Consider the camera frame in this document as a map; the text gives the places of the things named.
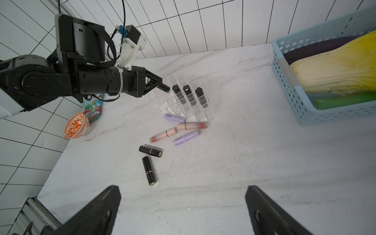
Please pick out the green candy packet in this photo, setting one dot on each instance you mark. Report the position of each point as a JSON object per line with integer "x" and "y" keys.
{"x": 92, "y": 108}

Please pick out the lilac lip gloss tube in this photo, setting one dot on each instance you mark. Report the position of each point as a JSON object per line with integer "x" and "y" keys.
{"x": 175, "y": 118}
{"x": 185, "y": 138}

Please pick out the dark purple toy eggplant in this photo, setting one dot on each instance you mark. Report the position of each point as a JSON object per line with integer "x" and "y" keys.
{"x": 317, "y": 48}

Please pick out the orange patterned cup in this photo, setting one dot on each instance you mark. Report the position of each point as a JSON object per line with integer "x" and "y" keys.
{"x": 78, "y": 126}

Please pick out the teal plastic basket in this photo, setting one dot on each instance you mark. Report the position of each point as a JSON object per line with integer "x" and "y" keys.
{"x": 359, "y": 23}

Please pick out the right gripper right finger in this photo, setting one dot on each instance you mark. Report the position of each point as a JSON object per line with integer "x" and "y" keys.
{"x": 268, "y": 218}

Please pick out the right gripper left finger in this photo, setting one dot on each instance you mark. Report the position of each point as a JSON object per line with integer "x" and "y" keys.
{"x": 96, "y": 218}

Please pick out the black lipstick lowest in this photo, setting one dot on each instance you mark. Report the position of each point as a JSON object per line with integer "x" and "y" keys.
{"x": 149, "y": 171}

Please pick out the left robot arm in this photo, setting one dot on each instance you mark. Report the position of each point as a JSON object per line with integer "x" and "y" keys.
{"x": 84, "y": 64}

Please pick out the green toy vegetable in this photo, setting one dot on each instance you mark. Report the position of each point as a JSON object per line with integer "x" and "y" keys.
{"x": 324, "y": 104}

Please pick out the peach lip gloss tube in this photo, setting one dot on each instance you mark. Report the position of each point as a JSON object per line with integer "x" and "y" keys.
{"x": 164, "y": 135}

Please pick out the clear acrylic lipstick organizer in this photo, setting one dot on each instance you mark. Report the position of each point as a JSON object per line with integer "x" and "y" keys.
{"x": 195, "y": 98}

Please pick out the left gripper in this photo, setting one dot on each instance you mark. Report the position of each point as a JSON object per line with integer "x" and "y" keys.
{"x": 129, "y": 80}

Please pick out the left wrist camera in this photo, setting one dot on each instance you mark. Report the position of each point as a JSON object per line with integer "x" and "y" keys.
{"x": 132, "y": 42}

